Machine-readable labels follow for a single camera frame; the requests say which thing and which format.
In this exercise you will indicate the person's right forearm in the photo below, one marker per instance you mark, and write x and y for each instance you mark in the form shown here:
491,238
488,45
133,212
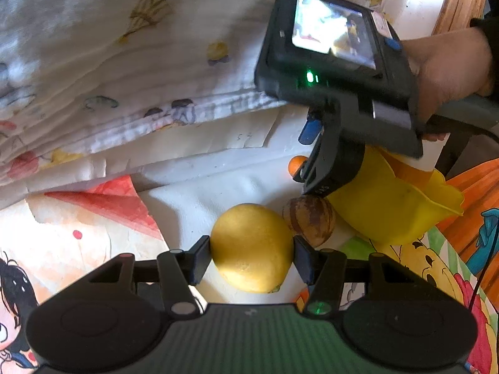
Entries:
492,31

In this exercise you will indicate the wooden door frame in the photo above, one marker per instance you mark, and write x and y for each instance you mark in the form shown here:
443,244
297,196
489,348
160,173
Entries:
462,0

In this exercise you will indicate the yellow scalloped plastic bowl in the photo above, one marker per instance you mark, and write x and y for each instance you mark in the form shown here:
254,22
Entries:
390,206

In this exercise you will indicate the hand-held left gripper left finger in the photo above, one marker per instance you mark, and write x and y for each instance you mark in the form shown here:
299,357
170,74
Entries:
202,259

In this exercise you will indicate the person's right hand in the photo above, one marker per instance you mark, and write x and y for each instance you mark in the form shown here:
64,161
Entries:
448,66

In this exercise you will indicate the small orange kumquat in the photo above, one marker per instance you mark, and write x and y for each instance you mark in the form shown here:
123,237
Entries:
296,163

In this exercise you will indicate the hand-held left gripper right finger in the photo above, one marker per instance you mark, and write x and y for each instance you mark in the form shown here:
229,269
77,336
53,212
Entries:
304,259

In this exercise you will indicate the cartoon girl drawing sheet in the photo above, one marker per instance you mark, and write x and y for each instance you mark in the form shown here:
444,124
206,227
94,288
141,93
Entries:
78,233

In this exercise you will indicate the brown striped round fruit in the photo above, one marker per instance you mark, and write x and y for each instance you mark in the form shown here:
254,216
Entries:
312,218

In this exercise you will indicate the white cartoon printed cloth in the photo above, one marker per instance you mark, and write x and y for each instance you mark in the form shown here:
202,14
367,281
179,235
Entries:
117,66

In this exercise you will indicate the wall poster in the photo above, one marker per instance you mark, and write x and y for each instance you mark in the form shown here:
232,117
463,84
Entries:
475,187

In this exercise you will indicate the yellow lemon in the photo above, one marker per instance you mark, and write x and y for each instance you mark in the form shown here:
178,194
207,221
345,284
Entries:
251,247

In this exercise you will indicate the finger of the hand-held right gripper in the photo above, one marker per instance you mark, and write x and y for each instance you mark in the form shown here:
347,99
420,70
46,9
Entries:
310,131

